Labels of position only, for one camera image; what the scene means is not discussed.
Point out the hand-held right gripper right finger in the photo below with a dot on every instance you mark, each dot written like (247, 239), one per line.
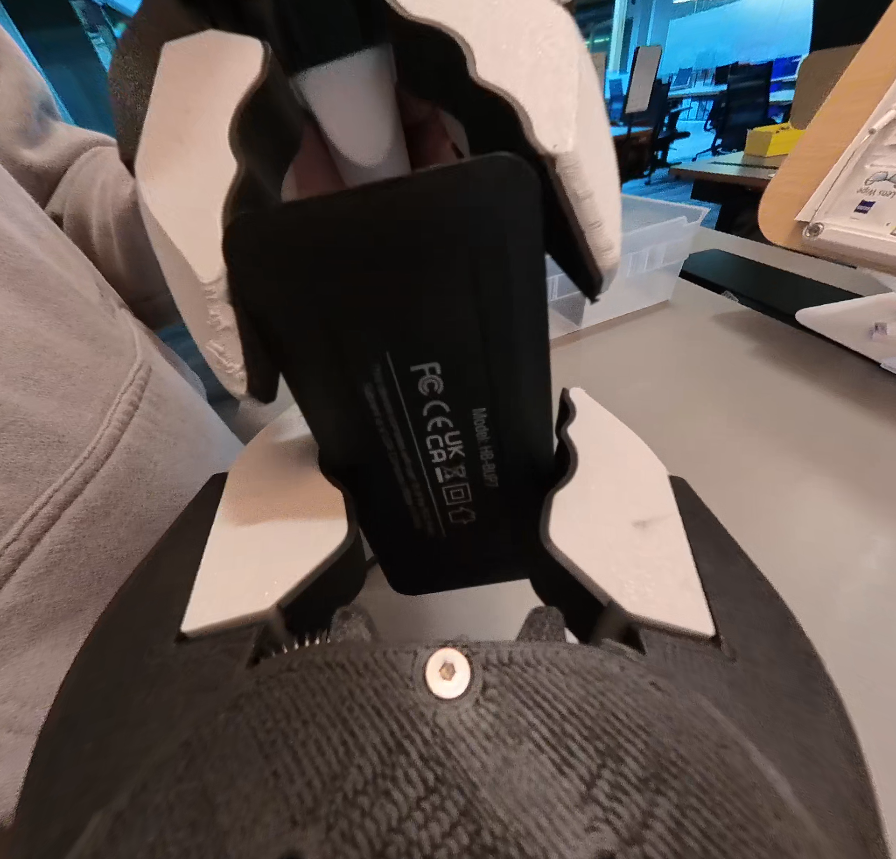
(630, 523)

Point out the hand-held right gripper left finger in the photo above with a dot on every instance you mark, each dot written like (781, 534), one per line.
(273, 537)

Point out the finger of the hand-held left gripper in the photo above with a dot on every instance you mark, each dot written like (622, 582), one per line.
(189, 159)
(532, 75)

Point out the black usb hub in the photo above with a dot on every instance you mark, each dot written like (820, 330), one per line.
(392, 355)

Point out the person's left forearm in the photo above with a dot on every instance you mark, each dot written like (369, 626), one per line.
(84, 194)

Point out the person's left hand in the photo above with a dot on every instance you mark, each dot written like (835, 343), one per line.
(434, 138)

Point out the clear plastic storage bin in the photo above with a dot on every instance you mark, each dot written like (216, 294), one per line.
(644, 257)

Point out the black office chair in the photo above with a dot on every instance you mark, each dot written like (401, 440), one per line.
(745, 103)

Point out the person's grey hoodie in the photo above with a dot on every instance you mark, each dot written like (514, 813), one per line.
(70, 418)

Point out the yellow box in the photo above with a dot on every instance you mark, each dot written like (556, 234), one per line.
(770, 141)

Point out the white flat stand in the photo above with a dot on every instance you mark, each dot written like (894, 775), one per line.
(847, 327)

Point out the wooden board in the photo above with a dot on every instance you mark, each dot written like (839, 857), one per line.
(826, 103)

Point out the black monitor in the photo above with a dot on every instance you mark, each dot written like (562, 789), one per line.
(850, 4)

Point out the white wipe packet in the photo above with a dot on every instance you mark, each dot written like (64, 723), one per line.
(854, 201)

